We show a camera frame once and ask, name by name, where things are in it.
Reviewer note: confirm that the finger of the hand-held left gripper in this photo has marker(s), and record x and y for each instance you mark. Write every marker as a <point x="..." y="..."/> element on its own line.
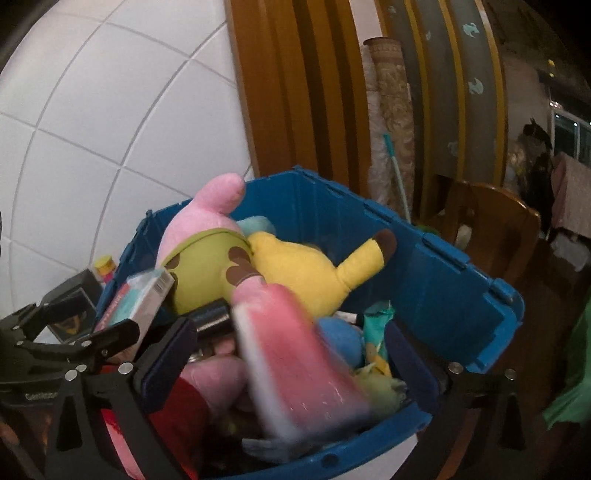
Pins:
<point x="106" y="339"/>
<point x="55" y="311"/>

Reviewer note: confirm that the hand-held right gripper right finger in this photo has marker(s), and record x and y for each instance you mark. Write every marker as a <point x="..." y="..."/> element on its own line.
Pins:
<point x="413" y="369"/>

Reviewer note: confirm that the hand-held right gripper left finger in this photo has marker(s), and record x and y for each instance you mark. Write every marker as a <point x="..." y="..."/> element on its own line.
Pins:
<point x="168" y="364"/>

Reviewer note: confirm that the red green toothpaste box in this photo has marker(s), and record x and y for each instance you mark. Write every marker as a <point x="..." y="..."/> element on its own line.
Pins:
<point x="138" y="295"/>

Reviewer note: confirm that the blue plastic crate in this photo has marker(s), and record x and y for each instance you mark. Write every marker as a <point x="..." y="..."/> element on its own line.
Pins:
<point x="443" y="286"/>

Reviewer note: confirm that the small pink tissue pack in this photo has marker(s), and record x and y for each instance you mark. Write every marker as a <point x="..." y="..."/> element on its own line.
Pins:
<point x="295" y="369"/>

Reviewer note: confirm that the pink round plush toy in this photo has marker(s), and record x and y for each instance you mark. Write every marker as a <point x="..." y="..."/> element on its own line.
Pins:
<point x="217" y="378"/>

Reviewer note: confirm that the teal packet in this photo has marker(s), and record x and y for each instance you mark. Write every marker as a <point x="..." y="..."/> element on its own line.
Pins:
<point x="376" y="323"/>

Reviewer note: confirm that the red plush toy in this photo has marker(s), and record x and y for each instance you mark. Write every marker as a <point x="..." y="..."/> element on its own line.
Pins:
<point x="180" y="424"/>

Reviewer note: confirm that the grey plush toy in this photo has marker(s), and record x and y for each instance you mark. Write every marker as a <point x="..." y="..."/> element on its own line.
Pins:
<point x="272" y="450"/>

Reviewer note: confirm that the yellow plush toy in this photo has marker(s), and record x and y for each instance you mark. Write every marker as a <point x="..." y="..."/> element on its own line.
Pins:
<point x="314" y="272"/>

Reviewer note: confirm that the pink star plush toy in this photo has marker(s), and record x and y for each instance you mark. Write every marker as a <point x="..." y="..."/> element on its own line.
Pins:
<point x="207" y="217"/>

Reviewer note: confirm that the green cloth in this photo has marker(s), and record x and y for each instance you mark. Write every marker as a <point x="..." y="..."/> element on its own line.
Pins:
<point x="575" y="364"/>

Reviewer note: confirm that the light blue plush toy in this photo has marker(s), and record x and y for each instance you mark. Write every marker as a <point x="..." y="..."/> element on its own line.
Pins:
<point x="258" y="225"/>

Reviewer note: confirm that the wooden chair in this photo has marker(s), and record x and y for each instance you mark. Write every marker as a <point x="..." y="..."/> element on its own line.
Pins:
<point x="503" y="221"/>

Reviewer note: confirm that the hanging pink cloth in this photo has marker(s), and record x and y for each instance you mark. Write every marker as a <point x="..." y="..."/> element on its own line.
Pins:
<point x="572" y="194"/>

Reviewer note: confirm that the rolled patterned carpet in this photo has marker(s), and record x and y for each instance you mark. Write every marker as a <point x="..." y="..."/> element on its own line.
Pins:
<point x="392" y="101"/>

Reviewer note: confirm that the window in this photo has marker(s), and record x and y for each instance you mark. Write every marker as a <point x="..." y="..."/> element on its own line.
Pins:
<point x="570" y="134"/>

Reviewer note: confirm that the wooden framed glass screen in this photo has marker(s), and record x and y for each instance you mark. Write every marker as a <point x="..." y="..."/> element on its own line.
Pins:
<point x="480" y="60"/>

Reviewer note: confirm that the wooden wall pillar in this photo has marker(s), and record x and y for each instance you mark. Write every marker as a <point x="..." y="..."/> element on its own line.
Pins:
<point x="286" y="92"/>

